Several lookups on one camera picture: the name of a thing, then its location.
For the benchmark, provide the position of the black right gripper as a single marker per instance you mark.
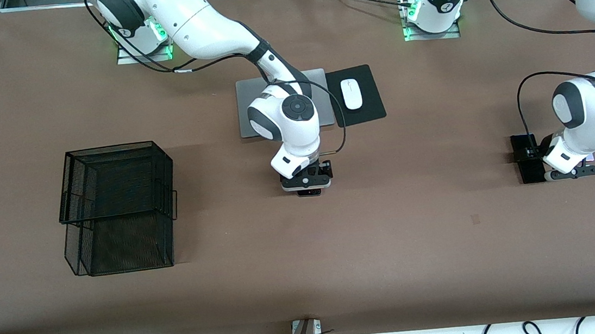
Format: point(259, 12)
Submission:
point(325, 167)

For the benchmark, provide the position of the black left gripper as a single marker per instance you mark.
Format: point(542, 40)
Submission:
point(534, 152)

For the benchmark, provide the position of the long black slab phone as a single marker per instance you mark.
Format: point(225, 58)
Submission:
point(530, 172)

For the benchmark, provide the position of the small black flip phone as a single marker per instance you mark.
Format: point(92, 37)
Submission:
point(308, 193)

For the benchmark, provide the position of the lilac flip phone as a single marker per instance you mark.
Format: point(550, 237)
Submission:
point(590, 157)

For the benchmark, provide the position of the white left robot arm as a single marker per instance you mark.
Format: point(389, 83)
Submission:
point(592, 106)

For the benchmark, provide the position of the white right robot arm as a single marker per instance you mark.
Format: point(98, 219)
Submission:
point(196, 18)

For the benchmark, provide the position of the black mouse pad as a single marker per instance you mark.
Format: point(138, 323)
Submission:
point(366, 114)

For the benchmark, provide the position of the white computer mouse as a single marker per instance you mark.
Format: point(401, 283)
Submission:
point(352, 96)

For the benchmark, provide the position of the silver closed laptop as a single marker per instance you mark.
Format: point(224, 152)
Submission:
point(242, 112)

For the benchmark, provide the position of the black mesh two-tier tray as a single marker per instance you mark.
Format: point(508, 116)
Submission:
point(147, 247)

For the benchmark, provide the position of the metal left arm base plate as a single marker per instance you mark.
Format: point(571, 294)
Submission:
point(410, 37)

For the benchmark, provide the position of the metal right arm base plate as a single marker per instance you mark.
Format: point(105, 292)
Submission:
point(126, 59)

